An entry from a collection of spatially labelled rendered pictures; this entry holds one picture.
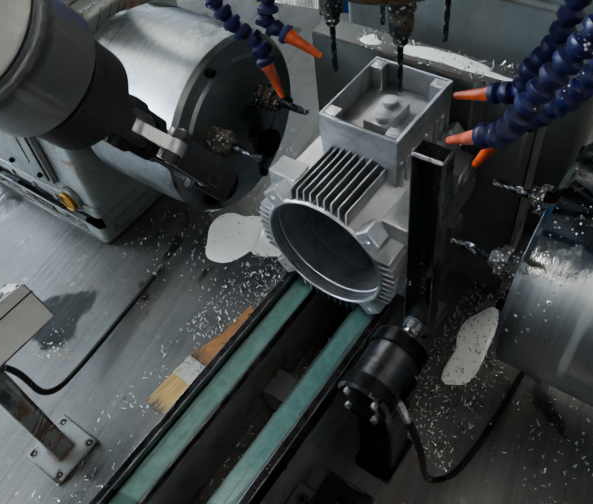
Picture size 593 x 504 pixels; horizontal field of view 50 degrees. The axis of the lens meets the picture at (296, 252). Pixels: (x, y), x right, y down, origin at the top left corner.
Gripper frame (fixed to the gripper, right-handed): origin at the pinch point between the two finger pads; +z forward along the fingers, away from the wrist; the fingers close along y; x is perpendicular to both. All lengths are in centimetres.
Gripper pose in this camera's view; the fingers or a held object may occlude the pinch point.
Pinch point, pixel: (207, 175)
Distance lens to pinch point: 60.1
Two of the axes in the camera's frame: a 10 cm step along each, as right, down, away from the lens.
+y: -8.1, -4.0, 4.3
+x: -4.5, 8.9, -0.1
